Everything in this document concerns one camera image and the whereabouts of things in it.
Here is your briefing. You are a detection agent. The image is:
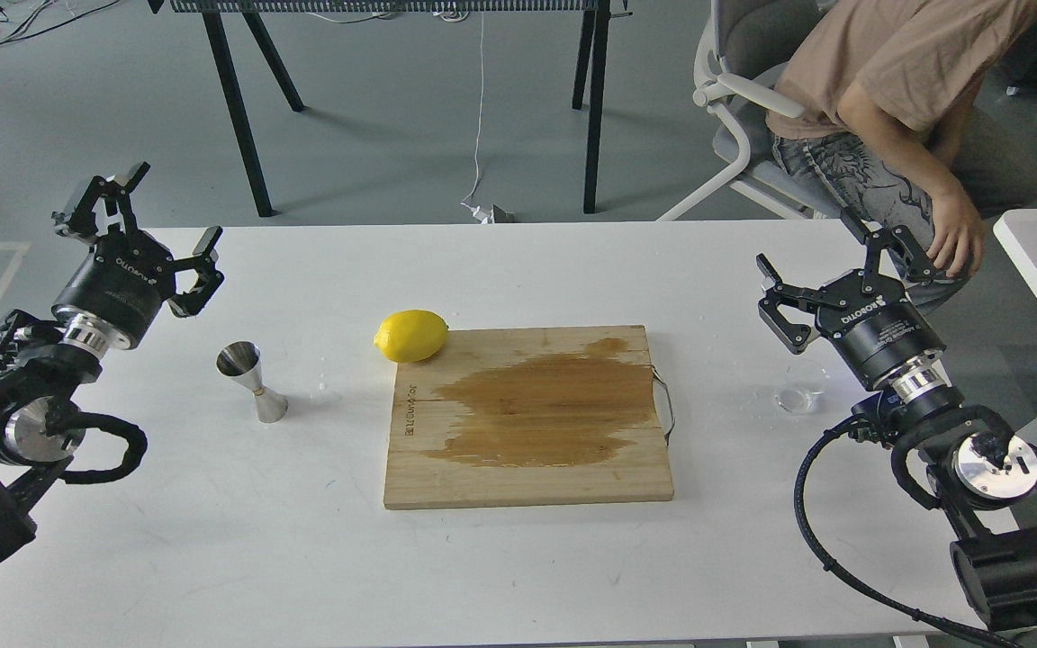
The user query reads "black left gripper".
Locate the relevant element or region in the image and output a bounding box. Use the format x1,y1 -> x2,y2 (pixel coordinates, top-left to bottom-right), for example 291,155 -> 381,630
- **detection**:
52,162 -> 225,351

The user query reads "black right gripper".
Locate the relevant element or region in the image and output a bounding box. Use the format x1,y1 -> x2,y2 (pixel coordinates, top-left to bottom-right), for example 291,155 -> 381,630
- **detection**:
756,210 -> 947,392

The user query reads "small clear glass cup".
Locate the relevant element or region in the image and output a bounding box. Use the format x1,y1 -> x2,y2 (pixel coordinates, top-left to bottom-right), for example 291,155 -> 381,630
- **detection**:
772,360 -> 830,415

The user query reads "steel double jigger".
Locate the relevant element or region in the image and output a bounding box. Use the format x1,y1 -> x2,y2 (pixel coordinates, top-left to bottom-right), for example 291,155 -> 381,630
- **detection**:
215,341 -> 289,424

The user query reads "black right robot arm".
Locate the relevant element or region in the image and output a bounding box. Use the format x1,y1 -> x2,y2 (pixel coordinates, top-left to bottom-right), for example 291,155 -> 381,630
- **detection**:
757,217 -> 1037,647

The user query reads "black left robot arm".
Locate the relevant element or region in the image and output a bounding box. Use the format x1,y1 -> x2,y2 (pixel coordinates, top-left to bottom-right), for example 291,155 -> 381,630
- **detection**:
0,163 -> 225,563

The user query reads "person's hand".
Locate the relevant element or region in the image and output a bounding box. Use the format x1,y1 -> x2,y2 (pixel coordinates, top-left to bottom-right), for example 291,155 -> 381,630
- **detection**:
927,187 -> 985,278

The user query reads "white office chair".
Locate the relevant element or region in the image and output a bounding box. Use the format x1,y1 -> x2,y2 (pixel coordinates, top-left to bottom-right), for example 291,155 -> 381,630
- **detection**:
662,1 -> 840,221

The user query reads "yellow lemon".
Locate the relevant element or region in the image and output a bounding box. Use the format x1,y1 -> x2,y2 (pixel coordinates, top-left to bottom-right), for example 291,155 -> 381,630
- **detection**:
372,310 -> 449,364

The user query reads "wooden cutting board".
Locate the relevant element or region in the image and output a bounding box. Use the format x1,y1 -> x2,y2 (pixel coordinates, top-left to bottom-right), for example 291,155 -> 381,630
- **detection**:
383,325 -> 674,511

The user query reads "black metal table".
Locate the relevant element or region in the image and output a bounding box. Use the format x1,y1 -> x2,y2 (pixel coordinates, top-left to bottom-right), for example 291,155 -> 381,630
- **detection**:
147,0 -> 633,219

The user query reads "white hanging cable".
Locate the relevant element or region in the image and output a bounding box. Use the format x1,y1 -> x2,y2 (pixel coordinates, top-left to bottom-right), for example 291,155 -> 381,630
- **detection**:
461,11 -> 516,225

